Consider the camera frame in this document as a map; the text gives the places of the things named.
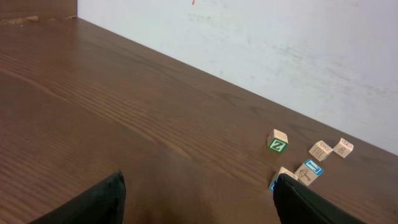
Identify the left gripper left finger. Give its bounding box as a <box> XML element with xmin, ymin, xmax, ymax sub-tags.
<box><xmin>30</xmin><ymin>171</ymin><xmax>126</xmax><ymax>224</ymax></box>

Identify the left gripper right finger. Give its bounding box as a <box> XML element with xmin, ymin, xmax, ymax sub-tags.
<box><xmin>273</xmin><ymin>174</ymin><xmax>363</xmax><ymax>224</ymax></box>

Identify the wooden block blue I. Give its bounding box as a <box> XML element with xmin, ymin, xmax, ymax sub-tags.
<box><xmin>294</xmin><ymin>159</ymin><xmax>323</xmax><ymax>186</ymax></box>

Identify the wooden block blue side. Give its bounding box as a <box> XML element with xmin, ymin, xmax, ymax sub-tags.
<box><xmin>268</xmin><ymin>166</ymin><xmax>299</xmax><ymax>192</ymax></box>

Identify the wooden block teal edge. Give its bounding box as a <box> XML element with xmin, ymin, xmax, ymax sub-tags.
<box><xmin>308</xmin><ymin>141</ymin><xmax>333</xmax><ymax>162</ymax></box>

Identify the wooden block green Z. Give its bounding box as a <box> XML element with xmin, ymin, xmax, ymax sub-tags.
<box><xmin>267</xmin><ymin>129</ymin><xmax>289</xmax><ymax>153</ymax></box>

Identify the wooden block top right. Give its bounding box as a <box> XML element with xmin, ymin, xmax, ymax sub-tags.
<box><xmin>333</xmin><ymin>138</ymin><xmax>354</xmax><ymax>158</ymax></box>

